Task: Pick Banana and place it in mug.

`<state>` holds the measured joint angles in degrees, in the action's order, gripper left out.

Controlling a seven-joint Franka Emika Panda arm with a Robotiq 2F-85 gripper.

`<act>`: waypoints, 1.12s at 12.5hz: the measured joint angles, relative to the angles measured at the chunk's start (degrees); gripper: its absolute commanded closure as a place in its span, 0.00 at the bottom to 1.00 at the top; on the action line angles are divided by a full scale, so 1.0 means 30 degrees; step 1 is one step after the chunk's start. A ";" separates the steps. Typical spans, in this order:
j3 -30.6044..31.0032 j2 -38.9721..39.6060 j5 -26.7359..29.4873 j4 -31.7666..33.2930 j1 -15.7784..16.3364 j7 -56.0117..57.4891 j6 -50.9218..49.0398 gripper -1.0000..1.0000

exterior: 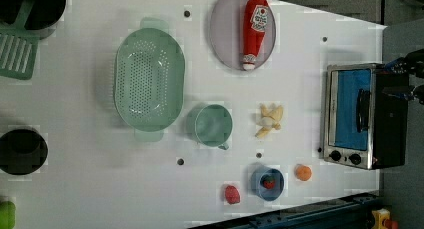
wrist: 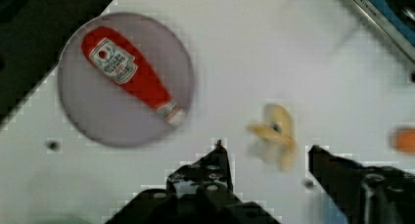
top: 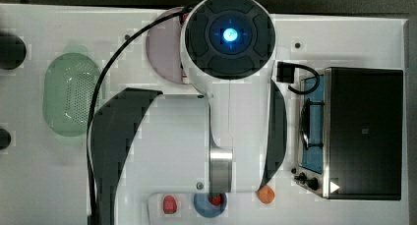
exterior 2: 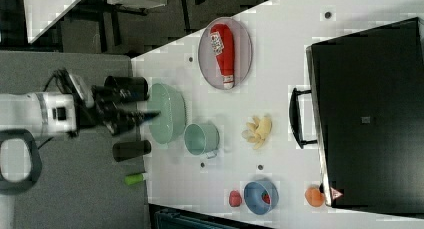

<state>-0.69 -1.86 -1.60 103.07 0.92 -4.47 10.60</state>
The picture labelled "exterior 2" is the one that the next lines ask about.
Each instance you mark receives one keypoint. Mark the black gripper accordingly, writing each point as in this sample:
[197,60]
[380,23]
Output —
[105,112]

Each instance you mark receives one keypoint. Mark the yellow plush banana bunch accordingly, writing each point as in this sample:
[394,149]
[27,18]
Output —
[257,131]

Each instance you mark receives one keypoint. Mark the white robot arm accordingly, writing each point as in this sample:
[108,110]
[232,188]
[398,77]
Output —
[26,118]

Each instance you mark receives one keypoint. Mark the green mug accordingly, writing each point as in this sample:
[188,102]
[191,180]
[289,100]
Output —
[202,139]

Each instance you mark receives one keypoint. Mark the tall black cup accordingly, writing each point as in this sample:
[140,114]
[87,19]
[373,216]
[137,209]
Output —
[128,83]

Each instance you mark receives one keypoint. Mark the small black cylinder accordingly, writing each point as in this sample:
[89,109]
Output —
[128,150]

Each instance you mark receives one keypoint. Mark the green marker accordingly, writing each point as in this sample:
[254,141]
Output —
[135,178]

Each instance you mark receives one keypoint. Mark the red ketchup bottle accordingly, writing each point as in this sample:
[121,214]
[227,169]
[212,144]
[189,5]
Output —
[222,43]

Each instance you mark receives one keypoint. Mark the grey round plate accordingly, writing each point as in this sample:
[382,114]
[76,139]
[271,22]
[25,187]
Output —
[242,48]

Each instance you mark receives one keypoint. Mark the red strawberry toy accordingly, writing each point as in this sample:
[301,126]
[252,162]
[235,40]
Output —
[235,199]

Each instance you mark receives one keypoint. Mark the blue bowl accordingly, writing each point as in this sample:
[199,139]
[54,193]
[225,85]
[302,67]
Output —
[252,195]

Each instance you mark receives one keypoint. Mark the red toy in bowl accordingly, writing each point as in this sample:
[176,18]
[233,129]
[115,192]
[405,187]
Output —
[266,198]

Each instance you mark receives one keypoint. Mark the orange fruit toy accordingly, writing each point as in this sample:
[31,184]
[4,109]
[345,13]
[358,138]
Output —
[314,197]

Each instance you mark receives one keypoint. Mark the black toaster oven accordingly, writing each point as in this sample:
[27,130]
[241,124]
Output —
[367,91]

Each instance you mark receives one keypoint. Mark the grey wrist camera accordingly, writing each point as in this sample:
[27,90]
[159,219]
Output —
[83,90]

